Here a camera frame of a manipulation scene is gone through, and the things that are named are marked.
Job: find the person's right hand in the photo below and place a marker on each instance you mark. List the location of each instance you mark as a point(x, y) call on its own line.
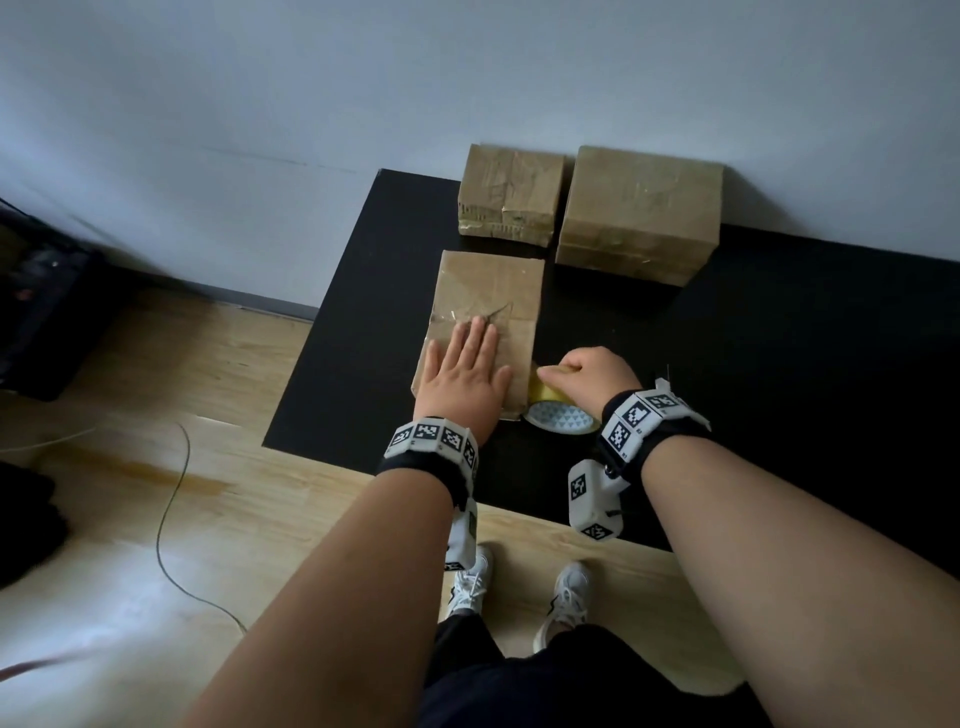
point(600, 375)

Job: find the black bag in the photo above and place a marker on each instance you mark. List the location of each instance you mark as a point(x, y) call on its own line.
point(45, 322)

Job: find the small cardboard box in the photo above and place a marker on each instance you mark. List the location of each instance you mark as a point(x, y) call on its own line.
point(510, 187)

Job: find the black yellow utility knife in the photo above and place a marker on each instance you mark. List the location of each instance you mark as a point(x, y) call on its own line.
point(664, 386)

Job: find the black shorts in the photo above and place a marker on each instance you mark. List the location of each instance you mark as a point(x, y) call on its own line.
point(585, 690)

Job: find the person's right forearm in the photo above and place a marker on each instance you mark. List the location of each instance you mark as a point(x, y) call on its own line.
point(810, 592)

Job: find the yellow tape roll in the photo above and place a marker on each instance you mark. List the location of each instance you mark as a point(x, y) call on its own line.
point(559, 418)

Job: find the white right sneaker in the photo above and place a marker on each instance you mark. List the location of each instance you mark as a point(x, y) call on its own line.
point(566, 600)

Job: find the wide cardboard box torn flap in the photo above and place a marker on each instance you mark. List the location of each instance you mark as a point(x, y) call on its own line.
point(487, 285)

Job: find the black marker wristband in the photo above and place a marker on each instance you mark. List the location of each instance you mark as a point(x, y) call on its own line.
point(649, 435)
point(431, 457)

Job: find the person's left hand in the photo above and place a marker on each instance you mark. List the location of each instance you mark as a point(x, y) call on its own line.
point(465, 390)

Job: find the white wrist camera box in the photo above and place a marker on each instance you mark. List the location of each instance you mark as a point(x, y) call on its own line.
point(596, 502)
point(461, 536)

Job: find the white sneaker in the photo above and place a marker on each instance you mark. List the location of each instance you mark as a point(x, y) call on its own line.
point(566, 600)
point(472, 585)

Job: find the person's left forearm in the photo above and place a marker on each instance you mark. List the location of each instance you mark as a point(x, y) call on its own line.
point(337, 607)

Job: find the white left sneaker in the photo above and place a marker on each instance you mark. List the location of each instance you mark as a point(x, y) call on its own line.
point(472, 585)

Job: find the tall cardboard box square hole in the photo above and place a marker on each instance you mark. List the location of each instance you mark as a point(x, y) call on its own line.
point(645, 202)

